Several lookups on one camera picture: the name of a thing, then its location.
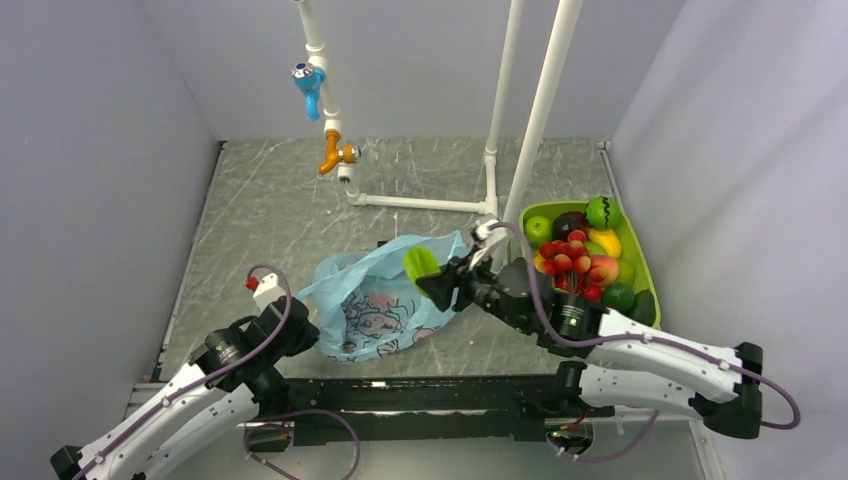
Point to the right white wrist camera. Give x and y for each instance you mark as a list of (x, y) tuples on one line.
[(486, 237)]

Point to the fake watermelon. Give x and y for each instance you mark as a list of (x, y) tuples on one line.
[(603, 213)]

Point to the fake yellow lemon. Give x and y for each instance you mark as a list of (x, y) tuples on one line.
[(539, 263), (609, 240)]

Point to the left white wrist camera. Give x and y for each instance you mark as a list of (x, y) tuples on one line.
[(265, 290)]

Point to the fake yellow lemon in basket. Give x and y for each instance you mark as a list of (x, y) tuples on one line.
[(609, 240)]

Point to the fake peach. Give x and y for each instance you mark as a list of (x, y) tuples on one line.
[(604, 270)]

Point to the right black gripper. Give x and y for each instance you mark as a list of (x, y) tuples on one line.
[(463, 269)]

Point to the green plastic basket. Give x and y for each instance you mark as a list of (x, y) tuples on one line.
[(631, 247)]

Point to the fake dark purple fruit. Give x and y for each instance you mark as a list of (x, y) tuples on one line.
[(565, 223)]

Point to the fake pale green pear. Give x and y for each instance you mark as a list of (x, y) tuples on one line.
[(626, 272)]

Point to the blue plastic tap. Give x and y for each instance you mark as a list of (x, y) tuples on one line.
[(309, 78)]

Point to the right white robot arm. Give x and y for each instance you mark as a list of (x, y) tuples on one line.
[(608, 359)]

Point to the fake avocado dark green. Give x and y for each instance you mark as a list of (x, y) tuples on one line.
[(644, 309)]

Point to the fake green apple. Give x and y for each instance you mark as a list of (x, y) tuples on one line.
[(538, 230)]

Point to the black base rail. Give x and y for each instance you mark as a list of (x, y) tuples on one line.
[(315, 412)]

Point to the fake green starfruit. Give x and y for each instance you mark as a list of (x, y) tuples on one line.
[(419, 262)]

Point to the white PVC pipe frame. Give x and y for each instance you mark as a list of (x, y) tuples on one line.
[(560, 39)]

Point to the light blue plastic bag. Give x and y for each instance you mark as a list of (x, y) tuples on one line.
[(365, 305)]

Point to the fake lime green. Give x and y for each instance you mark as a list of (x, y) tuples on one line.
[(595, 249)]

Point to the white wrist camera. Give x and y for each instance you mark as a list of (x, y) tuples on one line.
[(265, 290), (486, 237)]

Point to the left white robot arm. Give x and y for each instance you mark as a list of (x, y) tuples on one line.
[(230, 379)]

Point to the orange plastic tap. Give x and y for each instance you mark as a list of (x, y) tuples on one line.
[(336, 154)]

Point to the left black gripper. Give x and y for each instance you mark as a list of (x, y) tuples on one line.
[(309, 335)]

